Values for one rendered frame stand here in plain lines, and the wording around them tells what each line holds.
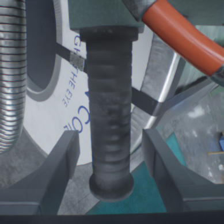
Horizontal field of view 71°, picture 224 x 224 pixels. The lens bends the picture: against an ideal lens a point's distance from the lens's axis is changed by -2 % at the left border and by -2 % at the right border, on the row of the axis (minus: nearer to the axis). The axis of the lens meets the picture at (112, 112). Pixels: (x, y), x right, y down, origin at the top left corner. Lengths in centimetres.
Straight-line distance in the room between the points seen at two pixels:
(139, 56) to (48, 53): 77
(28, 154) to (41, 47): 77
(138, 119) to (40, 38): 82
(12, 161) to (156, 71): 121
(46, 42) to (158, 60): 83
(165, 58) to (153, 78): 4
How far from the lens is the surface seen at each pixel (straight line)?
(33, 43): 101
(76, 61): 43
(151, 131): 16
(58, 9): 49
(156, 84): 29
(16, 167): 136
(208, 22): 20
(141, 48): 30
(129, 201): 193
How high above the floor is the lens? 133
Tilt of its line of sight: 47 degrees down
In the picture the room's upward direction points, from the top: 70 degrees clockwise
